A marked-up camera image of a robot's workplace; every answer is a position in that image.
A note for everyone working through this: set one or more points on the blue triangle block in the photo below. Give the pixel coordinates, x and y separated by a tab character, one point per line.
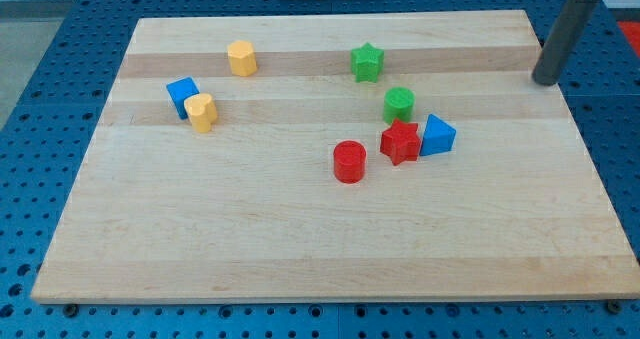
438	136

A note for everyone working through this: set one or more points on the red cylinder block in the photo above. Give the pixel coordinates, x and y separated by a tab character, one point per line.
349	161

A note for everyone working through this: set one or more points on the red star block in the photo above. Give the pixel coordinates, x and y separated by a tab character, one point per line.
400	142

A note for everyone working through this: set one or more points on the wooden board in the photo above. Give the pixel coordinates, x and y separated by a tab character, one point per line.
251	211

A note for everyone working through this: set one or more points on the green cylinder block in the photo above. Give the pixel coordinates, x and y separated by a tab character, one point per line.
398	104

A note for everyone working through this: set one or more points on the green star block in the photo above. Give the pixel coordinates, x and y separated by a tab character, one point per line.
366	63

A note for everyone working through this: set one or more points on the yellow hexagon block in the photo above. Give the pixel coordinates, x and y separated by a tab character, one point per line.
242	58

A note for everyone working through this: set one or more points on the yellow heart block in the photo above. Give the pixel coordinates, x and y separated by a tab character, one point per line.
201	111

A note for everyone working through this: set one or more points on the blue cube block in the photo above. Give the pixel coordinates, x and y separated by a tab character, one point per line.
179	91

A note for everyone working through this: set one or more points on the grey cylindrical pointer rod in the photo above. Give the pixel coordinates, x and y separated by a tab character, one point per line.
563	36

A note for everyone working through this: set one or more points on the red object at edge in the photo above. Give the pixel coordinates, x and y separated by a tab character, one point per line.
631	31

